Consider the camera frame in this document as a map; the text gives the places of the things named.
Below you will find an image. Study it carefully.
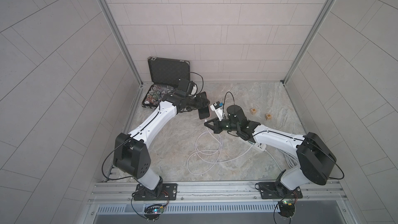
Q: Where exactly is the black phone pink case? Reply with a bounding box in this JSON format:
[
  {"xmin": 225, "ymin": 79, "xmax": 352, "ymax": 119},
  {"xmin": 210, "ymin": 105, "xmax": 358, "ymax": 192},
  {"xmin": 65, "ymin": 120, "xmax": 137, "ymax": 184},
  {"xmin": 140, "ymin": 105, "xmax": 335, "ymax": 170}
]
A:
[{"xmin": 196, "ymin": 92, "xmax": 210, "ymax": 119}]

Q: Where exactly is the white charging cable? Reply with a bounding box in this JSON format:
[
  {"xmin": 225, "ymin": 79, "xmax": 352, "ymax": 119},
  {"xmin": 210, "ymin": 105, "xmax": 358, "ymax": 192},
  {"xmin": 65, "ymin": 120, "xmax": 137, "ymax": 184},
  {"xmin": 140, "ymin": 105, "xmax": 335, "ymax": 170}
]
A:
[{"xmin": 186, "ymin": 119, "xmax": 254, "ymax": 176}]

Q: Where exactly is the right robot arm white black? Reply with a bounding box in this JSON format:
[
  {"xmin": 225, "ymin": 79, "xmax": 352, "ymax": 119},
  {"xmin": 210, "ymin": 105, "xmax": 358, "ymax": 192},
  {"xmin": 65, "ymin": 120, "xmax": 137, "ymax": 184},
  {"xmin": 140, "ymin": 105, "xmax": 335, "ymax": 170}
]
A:
[{"xmin": 205, "ymin": 102, "xmax": 336, "ymax": 194}]

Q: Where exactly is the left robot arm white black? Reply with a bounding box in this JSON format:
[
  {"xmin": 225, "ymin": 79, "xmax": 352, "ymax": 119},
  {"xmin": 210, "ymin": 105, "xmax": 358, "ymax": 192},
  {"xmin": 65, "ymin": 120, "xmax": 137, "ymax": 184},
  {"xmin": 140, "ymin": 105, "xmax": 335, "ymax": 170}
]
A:
[{"xmin": 113, "ymin": 79, "xmax": 210, "ymax": 191}]

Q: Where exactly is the white power strip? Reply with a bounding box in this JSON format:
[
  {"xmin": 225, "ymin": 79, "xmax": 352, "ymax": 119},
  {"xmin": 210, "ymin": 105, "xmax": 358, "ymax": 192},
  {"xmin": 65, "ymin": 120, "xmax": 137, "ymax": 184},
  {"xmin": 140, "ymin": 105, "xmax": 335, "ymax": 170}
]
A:
[{"xmin": 248, "ymin": 141, "xmax": 266, "ymax": 151}]

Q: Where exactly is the black case of poker chips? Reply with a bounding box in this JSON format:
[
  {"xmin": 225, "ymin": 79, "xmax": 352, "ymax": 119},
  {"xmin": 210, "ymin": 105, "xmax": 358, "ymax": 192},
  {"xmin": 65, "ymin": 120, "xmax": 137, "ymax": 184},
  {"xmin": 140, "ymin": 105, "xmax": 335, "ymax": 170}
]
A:
[{"xmin": 142, "ymin": 57, "xmax": 190, "ymax": 108}]

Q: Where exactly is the right circuit board with LED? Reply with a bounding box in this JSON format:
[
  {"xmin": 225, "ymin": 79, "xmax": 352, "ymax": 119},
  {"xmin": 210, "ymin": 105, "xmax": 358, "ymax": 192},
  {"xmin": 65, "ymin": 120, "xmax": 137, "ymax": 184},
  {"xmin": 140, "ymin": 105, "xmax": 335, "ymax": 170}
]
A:
[{"xmin": 278, "ymin": 200, "xmax": 295, "ymax": 218}]

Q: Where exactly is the circuit board with led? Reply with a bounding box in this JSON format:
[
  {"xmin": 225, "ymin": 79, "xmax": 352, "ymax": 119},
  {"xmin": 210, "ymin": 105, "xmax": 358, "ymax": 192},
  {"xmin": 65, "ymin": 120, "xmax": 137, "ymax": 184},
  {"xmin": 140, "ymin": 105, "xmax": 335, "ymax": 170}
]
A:
[
  {"xmin": 144, "ymin": 204, "xmax": 165, "ymax": 219},
  {"xmin": 278, "ymin": 200, "xmax": 295, "ymax": 218}
]

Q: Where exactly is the left circuit board with LED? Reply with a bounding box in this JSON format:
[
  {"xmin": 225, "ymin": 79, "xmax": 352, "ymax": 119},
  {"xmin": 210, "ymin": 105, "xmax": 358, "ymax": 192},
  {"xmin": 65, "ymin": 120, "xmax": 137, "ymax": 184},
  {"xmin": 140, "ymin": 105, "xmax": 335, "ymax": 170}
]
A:
[{"xmin": 144, "ymin": 204, "xmax": 165, "ymax": 219}]

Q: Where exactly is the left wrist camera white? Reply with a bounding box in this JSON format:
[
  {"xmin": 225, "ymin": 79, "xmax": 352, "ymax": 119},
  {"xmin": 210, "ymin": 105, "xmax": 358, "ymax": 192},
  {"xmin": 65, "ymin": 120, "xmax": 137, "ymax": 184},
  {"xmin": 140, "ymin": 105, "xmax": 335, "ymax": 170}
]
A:
[{"xmin": 187, "ymin": 81, "xmax": 198, "ymax": 96}]

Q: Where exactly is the white power strip cord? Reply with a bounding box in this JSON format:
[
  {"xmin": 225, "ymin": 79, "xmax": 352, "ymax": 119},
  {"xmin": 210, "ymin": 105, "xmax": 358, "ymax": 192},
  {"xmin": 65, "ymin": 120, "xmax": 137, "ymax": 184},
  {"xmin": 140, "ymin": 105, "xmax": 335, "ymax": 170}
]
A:
[{"xmin": 267, "ymin": 149, "xmax": 301, "ymax": 172}]

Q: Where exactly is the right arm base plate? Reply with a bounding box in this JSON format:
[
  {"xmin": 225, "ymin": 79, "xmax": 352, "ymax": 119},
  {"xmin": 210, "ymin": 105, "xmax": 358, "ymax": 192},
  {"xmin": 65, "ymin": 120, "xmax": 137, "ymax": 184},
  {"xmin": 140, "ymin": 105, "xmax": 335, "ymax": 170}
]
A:
[{"xmin": 255, "ymin": 181, "xmax": 303, "ymax": 200}]

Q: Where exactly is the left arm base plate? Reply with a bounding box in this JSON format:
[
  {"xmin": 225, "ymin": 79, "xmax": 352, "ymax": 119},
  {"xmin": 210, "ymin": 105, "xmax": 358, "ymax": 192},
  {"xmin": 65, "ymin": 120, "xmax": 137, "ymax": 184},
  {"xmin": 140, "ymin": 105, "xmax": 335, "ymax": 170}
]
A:
[{"xmin": 133, "ymin": 183, "xmax": 178, "ymax": 201}]

